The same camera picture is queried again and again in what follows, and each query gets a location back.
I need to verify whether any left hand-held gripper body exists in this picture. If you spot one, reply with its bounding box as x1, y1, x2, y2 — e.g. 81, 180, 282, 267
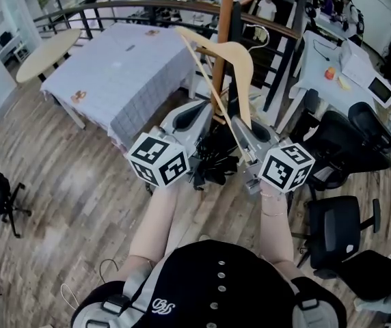
126, 126, 202, 189

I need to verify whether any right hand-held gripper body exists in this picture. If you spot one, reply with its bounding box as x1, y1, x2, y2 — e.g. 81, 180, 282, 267
243, 143, 316, 195

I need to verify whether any light wooden hanger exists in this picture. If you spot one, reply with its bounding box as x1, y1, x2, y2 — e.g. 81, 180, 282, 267
174, 23, 271, 163

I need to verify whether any brown wooden coat rack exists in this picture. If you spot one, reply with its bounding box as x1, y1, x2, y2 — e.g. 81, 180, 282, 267
195, 0, 256, 126

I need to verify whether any person's right forearm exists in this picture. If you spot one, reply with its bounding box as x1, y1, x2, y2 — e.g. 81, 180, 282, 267
259, 182, 308, 273

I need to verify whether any person's left forearm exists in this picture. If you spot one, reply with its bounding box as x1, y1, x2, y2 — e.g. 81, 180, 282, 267
118, 182, 180, 285

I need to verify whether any cream fabric bag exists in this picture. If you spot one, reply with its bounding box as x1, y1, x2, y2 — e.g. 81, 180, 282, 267
248, 92, 268, 115

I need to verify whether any black folded umbrella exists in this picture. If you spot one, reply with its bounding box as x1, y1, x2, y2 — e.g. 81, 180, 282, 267
191, 133, 243, 191

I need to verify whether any thin gold bangle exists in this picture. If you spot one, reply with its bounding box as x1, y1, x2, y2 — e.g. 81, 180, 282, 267
260, 207, 288, 217

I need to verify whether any table with checked tablecloth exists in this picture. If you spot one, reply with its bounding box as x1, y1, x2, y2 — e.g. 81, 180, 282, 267
40, 22, 196, 150

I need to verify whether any white desk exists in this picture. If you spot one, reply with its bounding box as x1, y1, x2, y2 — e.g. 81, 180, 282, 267
288, 29, 391, 135

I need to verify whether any black metal staircase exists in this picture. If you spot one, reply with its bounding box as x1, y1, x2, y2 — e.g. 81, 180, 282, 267
243, 0, 306, 112

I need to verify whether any white box appliance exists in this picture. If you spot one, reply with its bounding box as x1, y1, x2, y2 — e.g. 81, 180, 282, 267
338, 40, 377, 85

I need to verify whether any black hanging bag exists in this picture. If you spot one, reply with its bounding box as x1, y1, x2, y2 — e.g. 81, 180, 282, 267
231, 1, 243, 115

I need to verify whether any white microwave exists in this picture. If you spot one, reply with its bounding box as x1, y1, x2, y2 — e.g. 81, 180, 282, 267
366, 74, 391, 109

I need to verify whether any person's black buttoned top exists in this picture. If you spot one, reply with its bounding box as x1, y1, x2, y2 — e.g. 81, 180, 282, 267
70, 239, 349, 328

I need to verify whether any black curved railing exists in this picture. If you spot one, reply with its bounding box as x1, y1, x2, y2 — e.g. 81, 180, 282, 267
32, 0, 301, 61

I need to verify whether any round beige table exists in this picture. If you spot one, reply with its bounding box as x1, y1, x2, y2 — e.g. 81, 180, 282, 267
15, 28, 83, 84

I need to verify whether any white low cabinet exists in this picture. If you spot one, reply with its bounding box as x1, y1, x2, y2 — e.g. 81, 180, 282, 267
0, 29, 29, 64

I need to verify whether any beaded bracelet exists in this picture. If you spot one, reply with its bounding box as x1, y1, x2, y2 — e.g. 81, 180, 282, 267
260, 190, 284, 202

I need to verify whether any black cable with plug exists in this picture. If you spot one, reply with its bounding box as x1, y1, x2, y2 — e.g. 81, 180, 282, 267
312, 38, 340, 62

